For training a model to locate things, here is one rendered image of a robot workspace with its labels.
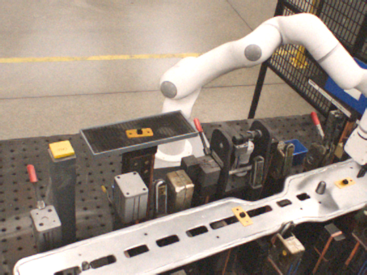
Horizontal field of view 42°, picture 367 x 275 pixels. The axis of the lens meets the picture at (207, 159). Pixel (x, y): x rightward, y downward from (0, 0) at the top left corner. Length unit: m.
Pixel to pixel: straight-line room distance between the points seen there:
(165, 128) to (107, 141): 0.20
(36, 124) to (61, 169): 2.04
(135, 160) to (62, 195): 0.26
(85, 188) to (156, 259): 0.71
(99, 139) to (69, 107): 2.17
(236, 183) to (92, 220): 0.58
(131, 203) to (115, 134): 0.25
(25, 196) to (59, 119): 1.62
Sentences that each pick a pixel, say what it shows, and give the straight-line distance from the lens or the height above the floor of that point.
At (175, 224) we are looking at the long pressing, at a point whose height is 1.00.
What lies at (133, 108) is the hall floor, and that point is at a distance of 3.74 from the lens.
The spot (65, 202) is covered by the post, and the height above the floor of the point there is 0.95.
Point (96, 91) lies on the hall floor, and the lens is 3.90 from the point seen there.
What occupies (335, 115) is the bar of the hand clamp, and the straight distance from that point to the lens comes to 1.83.
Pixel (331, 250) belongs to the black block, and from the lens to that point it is 1.70.
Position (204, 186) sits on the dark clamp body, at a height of 1.01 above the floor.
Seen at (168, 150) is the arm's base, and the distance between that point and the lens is 2.06.
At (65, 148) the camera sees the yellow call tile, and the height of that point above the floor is 1.16.
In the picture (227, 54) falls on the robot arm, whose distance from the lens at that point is 1.71.
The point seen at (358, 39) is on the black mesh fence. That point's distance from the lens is 2.47.
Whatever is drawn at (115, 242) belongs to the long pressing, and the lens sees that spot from 1.47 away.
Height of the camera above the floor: 2.14
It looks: 40 degrees down
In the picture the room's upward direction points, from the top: 12 degrees clockwise
